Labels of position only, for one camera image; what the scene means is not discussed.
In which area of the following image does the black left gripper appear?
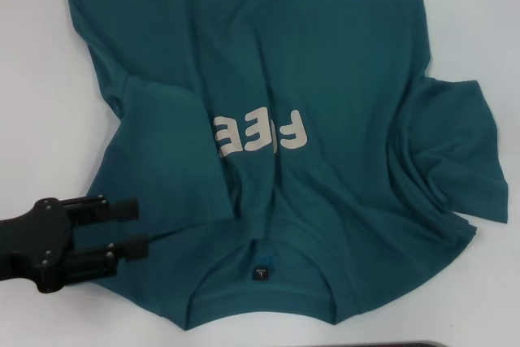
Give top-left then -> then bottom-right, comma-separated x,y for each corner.
0,195 -> 150,294

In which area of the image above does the teal t-shirt with beige print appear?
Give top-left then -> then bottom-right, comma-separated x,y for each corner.
67,0 -> 511,315

